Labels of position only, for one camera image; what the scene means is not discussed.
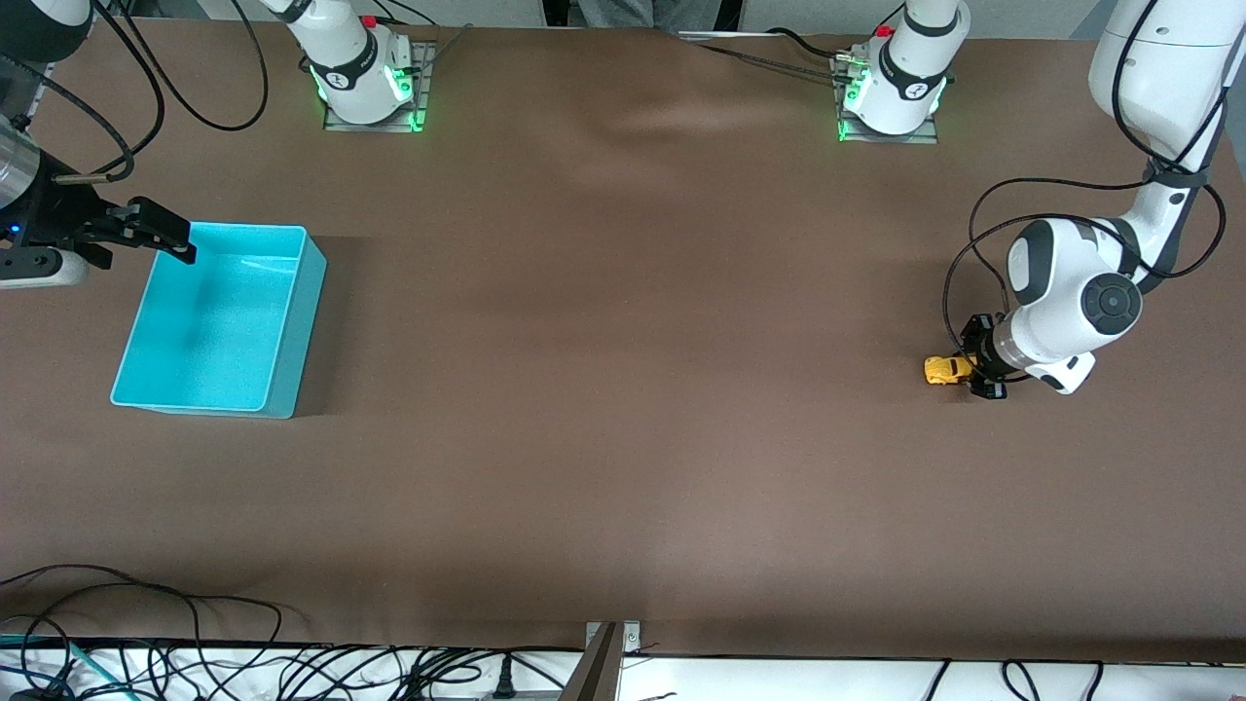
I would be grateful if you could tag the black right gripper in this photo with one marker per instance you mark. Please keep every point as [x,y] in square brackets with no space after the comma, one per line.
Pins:
[54,216]

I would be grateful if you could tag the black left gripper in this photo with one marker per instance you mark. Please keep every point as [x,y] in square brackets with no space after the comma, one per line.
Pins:
[980,356]

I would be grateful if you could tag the yellow toy beetle car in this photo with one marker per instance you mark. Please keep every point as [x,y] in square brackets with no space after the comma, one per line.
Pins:
[942,371]

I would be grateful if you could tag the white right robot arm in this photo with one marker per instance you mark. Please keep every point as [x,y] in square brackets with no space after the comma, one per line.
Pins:
[350,58]

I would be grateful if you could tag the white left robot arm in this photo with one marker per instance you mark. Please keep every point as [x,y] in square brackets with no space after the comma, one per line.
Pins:
[1061,292]

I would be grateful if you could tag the turquoise plastic bin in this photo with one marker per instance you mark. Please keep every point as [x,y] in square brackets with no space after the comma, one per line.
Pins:
[214,331]

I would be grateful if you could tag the brown table mat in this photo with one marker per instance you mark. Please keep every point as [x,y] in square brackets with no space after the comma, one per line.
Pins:
[623,438]

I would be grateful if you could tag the person in grey trousers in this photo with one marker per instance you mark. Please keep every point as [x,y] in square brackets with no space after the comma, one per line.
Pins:
[647,12]

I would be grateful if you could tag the black power plug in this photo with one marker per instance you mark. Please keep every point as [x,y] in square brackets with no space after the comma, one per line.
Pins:
[504,677]

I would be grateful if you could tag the silver aluminium frame profile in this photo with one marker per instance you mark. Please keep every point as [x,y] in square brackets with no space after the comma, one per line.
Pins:
[39,92]

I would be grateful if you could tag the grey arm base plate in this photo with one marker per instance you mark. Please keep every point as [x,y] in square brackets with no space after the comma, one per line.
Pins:
[925,136]
[419,102]

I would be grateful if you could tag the grey metal bracket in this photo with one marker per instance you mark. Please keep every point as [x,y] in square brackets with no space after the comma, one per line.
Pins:
[631,635]

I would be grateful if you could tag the dark camera post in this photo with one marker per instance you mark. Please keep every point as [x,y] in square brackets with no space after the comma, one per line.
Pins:
[596,672]

